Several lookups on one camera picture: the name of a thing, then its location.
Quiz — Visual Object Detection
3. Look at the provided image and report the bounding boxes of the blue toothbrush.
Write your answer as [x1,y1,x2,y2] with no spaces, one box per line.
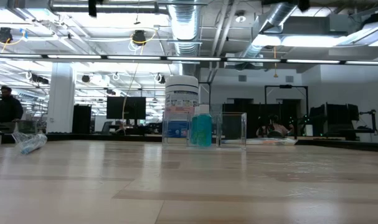
[12,123,49,156]

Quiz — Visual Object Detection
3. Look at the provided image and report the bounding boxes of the clear acrylic organizer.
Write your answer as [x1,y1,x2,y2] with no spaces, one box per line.
[162,111,248,149]

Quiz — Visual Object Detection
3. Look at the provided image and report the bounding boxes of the orange toothbrush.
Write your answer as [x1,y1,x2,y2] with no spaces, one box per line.
[247,138,297,146]

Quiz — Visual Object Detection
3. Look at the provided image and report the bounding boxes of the black robot station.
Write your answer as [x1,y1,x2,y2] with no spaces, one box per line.
[309,102,378,141]

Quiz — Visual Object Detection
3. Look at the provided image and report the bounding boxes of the white square pillar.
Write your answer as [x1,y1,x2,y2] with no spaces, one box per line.
[47,62,76,134]

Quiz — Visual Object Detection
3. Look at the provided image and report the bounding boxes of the black monitor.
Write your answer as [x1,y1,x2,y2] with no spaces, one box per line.
[106,96,147,120]

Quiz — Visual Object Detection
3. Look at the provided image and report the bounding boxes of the black cabinet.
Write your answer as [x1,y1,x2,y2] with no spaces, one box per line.
[72,104,92,134]

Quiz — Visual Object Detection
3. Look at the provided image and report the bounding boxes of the white wipes canister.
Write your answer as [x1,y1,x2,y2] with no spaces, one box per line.
[164,75,199,139]

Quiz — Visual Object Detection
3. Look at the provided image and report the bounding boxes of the person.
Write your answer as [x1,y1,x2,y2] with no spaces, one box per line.
[257,114,295,139]
[0,86,24,133]

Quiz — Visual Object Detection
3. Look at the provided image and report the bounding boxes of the grey ventilation box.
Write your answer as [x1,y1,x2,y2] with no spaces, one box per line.
[281,14,351,35]

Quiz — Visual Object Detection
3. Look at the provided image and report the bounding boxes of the black ceiling cable reel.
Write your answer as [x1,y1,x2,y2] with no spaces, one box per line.
[131,30,148,47]
[0,27,14,44]

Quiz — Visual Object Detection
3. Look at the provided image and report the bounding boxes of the wide silver air duct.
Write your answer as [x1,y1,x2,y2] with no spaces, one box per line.
[166,0,205,75]

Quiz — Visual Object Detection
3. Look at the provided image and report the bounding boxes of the slim silver air duct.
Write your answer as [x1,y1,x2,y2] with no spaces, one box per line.
[238,0,305,68]

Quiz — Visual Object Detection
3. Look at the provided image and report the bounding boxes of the black frame rig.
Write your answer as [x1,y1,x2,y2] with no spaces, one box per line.
[264,84,309,139]

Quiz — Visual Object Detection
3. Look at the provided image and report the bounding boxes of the ceiling light rail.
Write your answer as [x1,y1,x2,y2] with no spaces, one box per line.
[0,53,378,66]

